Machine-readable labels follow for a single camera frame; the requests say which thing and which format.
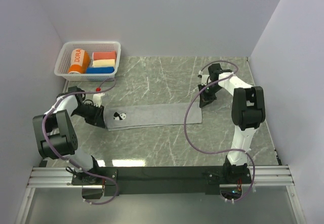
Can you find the orange cartoon towel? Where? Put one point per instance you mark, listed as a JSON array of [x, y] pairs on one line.
[[79, 62]]

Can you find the blue rolled towel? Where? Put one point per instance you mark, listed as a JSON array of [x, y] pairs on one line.
[[100, 70]]

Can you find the cream rolled towel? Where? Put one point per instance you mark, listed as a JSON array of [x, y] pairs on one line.
[[104, 63]]

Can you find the red rolled towel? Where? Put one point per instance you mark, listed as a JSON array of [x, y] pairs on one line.
[[104, 55]]

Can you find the white plastic basket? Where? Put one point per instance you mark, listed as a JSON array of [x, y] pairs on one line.
[[63, 61]]

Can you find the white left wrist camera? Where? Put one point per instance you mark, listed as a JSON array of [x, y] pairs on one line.
[[98, 97]]

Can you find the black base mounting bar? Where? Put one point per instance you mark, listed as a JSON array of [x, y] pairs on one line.
[[161, 180]]

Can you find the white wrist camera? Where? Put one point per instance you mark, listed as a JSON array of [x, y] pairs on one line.
[[205, 78], [98, 97]]

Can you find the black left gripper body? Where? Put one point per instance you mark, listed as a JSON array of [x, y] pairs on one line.
[[88, 112]]

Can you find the grey towel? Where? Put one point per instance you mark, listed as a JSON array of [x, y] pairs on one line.
[[131, 117]]

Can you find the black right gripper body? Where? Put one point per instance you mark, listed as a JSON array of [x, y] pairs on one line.
[[201, 87]]

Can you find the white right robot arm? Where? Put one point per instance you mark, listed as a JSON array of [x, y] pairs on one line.
[[247, 113]]

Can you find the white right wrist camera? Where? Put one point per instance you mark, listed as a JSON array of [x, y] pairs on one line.
[[205, 78]]

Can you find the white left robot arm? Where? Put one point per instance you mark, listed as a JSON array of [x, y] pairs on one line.
[[56, 137]]

